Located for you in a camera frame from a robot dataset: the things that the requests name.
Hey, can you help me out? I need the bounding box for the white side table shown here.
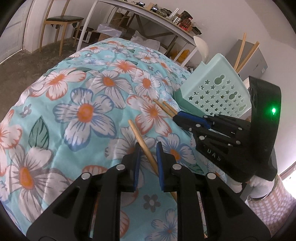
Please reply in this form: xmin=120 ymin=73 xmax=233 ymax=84
xmin=75 ymin=0 xmax=200 ymax=68

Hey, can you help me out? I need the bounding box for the wooden chopstick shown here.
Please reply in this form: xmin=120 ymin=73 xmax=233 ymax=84
xmin=233 ymin=33 xmax=247 ymax=72
xmin=153 ymin=99 xmax=175 ymax=118
xmin=163 ymin=101 xmax=178 ymax=115
xmin=128 ymin=120 xmax=182 ymax=202
xmin=236 ymin=41 xmax=260 ymax=73

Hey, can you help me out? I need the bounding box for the silver refrigerator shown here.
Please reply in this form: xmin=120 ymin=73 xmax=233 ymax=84
xmin=225 ymin=39 xmax=268 ymax=81

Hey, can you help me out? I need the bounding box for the wooden chair dark seat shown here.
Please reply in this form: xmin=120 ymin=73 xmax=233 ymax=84
xmin=39 ymin=0 xmax=84 ymax=57

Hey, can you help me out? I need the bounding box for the white stuffed sack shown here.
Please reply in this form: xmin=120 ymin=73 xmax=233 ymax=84
xmin=130 ymin=31 xmax=161 ymax=51

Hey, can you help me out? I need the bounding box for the mint green utensil basket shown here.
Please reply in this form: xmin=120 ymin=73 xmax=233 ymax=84
xmin=173 ymin=53 xmax=251 ymax=118

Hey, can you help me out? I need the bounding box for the floral blue tablecloth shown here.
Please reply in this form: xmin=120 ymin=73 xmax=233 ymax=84
xmin=1 ymin=38 xmax=227 ymax=234

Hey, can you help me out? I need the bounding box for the yellow plastic bag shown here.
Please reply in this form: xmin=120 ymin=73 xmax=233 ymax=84
xmin=177 ymin=49 xmax=190 ymax=66

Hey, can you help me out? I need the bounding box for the cardboard box under table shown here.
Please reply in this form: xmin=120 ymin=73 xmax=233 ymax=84
xmin=98 ymin=33 xmax=111 ymax=42

